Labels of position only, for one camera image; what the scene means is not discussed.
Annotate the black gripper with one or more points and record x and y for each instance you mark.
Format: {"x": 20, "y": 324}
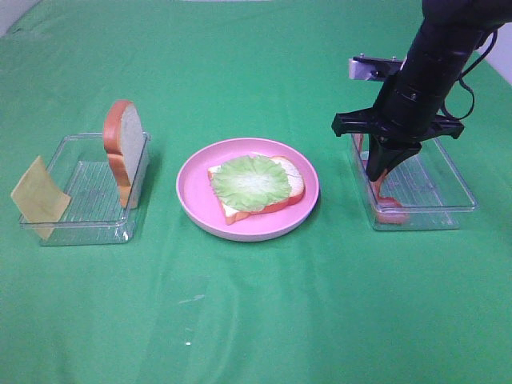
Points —
{"x": 405, "y": 110}

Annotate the bacon strip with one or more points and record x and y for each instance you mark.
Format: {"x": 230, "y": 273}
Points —
{"x": 361, "y": 150}
{"x": 387, "y": 205}

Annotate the green lettuce leaf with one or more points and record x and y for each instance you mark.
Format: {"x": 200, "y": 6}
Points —
{"x": 250, "y": 183}

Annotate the bread slice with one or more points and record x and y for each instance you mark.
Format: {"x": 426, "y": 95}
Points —
{"x": 296, "y": 181}
{"x": 125, "y": 144}

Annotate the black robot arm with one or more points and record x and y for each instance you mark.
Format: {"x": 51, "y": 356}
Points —
{"x": 449, "y": 33}

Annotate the right clear plastic tray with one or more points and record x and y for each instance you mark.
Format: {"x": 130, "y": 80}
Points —
{"x": 428, "y": 185}

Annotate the clear plastic tray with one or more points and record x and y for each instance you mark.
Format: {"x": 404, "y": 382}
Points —
{"x": 428, "y": 185}
{"x": 94, "y": 215}

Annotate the green tablecloth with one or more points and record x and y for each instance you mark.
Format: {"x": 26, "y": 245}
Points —
{"x": 334, "y": 301}

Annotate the pink round plate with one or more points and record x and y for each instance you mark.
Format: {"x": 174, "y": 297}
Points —
{"x": 198, "y": 200}

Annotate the left clear plastic tray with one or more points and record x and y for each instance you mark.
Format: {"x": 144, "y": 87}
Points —
{"x": 94, "y": 215}

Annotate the yellow cheese slice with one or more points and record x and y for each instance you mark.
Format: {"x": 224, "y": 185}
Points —
{"x": 40, "y": 201}

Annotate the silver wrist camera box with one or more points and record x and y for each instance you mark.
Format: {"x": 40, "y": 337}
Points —
{"x": 366, "y": 68}

